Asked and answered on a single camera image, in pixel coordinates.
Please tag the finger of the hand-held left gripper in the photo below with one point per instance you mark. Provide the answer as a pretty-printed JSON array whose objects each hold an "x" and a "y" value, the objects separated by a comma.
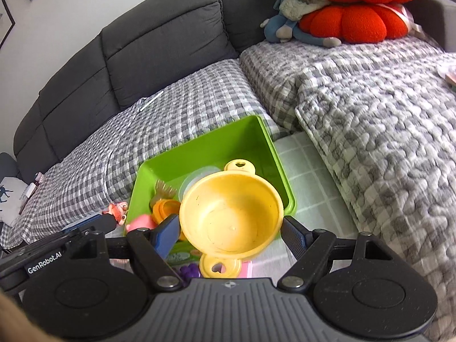
[
  {"x": 80, "y": 223},
  {"x": 105, "y": 224}
]

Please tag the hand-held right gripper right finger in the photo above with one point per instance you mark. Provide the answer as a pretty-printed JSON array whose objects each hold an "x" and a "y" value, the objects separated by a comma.
[{"x": 294, "y": 237}]

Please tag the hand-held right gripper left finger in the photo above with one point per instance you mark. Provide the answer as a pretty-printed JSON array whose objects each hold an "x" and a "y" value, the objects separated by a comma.
[{"x": 165, "y": 233}]

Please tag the small red brown figurine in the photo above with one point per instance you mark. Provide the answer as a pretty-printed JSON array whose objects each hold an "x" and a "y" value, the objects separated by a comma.
[{"x": 119, "y": 210}]

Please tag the orange plastic lid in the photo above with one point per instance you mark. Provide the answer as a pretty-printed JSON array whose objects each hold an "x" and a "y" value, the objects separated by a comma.
[{"x": 165, "y": 208}]

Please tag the pink pig toy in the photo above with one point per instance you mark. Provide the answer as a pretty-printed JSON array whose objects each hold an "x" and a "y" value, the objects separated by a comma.
[{"x": 140, "y": 222}]

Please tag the translucent brown rubber hand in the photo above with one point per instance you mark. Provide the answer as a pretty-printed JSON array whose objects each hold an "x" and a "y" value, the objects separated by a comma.
[{"x": 162, "y": 190}]

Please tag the clear cotton swab container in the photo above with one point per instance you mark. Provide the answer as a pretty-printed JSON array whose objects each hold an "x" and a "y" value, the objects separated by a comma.
[{"x": 194, "y": 183}]

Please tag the yellow toy pot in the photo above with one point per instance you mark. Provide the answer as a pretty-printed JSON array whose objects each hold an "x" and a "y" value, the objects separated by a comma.
[{"x": 231, "y": 213}]

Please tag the green plastic box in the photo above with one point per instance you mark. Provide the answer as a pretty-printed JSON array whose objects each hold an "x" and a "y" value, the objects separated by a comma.
[{"x": 221, "y": 142}]

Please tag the person's left forearm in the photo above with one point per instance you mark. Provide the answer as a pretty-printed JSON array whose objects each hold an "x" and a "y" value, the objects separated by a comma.
[{"x": 7, "y": 317}]

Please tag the purple toy grapes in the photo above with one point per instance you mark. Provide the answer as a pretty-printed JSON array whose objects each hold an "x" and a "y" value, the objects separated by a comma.
[{"x": 188, "y": 271}]

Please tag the white pillow blue print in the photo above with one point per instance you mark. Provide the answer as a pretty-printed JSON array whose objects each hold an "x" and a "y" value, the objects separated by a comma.
[{"x": 12, "y": 199}]

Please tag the puffy grey checked blanket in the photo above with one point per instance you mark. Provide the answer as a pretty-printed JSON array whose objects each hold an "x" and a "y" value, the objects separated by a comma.
[{"x": 392, "y": 149}]

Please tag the dark grey sofa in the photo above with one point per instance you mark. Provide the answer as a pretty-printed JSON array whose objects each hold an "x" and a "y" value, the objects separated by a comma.
[{"x": 160, "y": 32}]

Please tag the blue plush toy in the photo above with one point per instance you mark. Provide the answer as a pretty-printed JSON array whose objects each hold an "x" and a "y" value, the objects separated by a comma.
[{"x": 285, "y": 25}]

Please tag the white pink soft toy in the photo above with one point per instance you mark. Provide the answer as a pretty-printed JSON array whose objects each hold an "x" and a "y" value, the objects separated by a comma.
[{"x": 449, "y": 73}]

